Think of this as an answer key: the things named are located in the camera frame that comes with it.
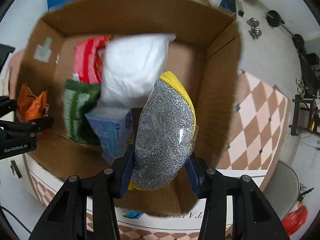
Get red snack packet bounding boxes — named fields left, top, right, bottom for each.
left=72, top=36, right=112, bottom=85

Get silver yellow scrub sponge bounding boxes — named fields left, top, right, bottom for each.
left=129, top=71, right=198, bottom=191

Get chrome dumbbell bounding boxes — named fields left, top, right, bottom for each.
left=249, top=28, right=262, bottom=40
left=247, top=17, right=260, bottom=28

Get green snack packet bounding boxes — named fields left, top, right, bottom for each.
left=63, top=79, right=101, bottom=145

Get cardboard box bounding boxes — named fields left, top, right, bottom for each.
left=15, top=0, right=245, bottom=217

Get long blue wrapper packet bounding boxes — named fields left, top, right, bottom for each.
left=123, top=210, right=144, bottom=219

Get grey round chair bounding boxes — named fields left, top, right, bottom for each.
left=264, top=160, right=300, bottom=220

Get barbell on floor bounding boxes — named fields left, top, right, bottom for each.
left=266, top=10, right=305, bottom=49

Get orange snack packet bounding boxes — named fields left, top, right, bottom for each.
left=17, top=83, right=48, bottom=122

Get light blue tissue pack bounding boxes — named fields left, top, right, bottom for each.
left=85, top=105, right=133, bottom=165

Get red bag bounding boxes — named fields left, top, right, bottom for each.
left=282, top=202, right=308, bottom=236

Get dark wooden chair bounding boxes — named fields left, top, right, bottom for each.
left=289, top=94, right=319, bottom=136

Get white soft bag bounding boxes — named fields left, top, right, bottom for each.
left=100, top=34, right=176, bottom=108

